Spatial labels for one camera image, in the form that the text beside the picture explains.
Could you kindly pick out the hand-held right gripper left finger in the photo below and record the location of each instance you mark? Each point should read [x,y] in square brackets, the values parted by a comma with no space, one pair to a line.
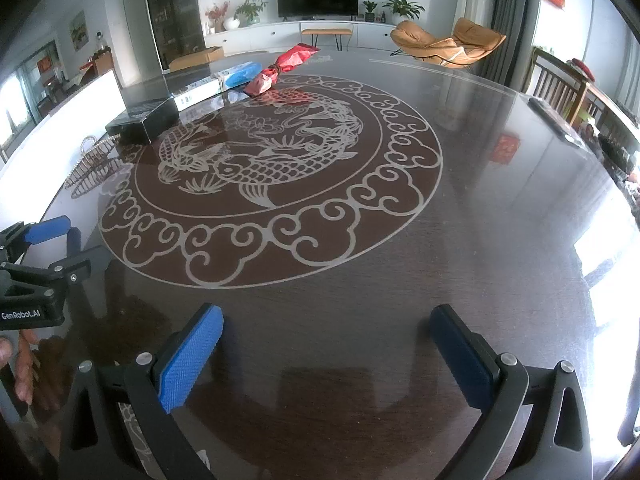
[192,360]

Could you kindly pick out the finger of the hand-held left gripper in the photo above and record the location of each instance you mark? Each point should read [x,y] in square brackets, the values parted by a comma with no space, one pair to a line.
[75,262]
[47,230]

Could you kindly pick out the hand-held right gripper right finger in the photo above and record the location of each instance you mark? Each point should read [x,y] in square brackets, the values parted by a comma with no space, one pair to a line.
[462,365]

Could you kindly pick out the red plastic bag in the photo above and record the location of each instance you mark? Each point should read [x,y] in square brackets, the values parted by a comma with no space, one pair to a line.
[280,67]

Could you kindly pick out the dark patterned desktop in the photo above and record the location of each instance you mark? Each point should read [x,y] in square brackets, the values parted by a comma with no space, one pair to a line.
[350,320]

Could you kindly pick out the person's left hand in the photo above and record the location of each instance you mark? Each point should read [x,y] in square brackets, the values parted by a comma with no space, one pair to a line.
[24,370]

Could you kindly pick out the woven basket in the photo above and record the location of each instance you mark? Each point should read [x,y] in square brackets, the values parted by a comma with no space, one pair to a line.
[92,162]

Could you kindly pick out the black box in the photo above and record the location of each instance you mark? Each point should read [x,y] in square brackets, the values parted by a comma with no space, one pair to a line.
[145,120]

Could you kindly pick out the cardboard box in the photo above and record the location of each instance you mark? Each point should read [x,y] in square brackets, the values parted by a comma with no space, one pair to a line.
[196,57]

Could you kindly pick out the blue and white box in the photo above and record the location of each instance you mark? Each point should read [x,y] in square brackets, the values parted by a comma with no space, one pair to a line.
[240,74]

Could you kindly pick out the dark display cabinet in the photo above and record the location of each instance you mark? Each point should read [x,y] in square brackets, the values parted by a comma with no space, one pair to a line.
[172,10]

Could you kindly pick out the black remote control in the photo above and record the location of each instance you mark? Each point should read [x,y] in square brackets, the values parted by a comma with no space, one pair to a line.
[547,111]

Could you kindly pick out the red flower plant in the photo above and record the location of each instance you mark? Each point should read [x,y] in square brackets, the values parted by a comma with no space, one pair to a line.
[216,12]

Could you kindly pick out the white round vase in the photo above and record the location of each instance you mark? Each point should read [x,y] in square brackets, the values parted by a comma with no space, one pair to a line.
[231,23]

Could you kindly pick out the wooden chair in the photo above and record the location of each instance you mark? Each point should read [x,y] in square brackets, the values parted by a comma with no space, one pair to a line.
[552,85]

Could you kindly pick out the white television cabinet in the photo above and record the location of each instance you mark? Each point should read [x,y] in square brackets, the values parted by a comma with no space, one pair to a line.
[270,35]

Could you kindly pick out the bushy green potted plant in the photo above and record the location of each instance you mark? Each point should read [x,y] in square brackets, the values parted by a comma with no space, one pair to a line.
[250,10]

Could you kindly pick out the red cushion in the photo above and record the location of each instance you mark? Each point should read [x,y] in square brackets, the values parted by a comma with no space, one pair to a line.
[581,68]

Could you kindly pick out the orange lounge chair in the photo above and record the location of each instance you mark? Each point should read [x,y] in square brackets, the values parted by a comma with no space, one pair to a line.
[425,42]

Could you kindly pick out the wooden bench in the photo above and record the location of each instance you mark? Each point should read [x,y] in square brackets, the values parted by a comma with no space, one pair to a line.
[326,31]

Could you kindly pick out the grey curtain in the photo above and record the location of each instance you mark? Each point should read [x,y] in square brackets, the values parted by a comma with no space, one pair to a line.
[517,20]

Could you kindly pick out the large leafy potted plant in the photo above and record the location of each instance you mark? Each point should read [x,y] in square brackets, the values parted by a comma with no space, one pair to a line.
[402,6]

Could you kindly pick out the small green potted plant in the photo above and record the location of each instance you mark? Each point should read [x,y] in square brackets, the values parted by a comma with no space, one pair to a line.
[370,8]

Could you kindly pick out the framed wall picture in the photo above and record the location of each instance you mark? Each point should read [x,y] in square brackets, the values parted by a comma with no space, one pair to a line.
[78,29]

